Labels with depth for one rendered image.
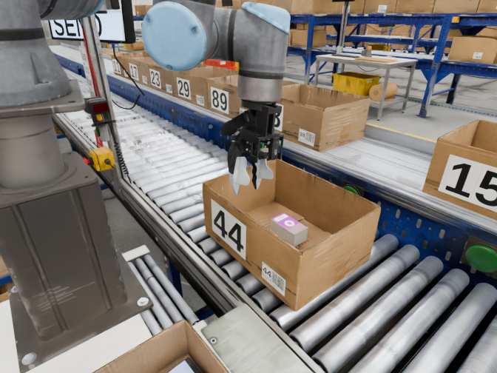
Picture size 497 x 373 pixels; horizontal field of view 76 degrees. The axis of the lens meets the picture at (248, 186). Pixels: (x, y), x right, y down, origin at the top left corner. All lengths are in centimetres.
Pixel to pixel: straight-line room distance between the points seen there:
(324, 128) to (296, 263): 65
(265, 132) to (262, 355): 44
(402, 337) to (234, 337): 35
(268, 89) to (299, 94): 103
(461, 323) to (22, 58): 95
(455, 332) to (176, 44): 77
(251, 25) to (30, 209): 49
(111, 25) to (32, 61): 80
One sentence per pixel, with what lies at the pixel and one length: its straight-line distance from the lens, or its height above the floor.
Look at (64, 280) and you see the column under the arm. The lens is 73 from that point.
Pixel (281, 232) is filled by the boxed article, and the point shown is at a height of 78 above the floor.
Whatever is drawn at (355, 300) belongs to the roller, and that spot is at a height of 75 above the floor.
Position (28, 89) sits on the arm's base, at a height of 124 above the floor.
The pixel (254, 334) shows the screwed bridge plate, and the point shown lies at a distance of 73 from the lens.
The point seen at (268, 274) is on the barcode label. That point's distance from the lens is 78.
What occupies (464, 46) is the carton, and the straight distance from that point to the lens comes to 552.
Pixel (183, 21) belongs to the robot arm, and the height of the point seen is 133.
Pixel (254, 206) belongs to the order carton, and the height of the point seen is 77.
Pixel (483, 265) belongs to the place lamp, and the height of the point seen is 80.
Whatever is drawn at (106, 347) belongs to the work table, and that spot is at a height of 75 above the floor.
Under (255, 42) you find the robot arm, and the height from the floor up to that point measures 130.
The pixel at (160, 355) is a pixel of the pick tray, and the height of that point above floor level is 80.
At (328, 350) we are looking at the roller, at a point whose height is 75.
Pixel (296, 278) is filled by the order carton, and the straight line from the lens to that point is 71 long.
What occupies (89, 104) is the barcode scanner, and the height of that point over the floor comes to 108.
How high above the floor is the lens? 134
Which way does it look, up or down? 28 degrees down
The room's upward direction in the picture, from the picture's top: straight up
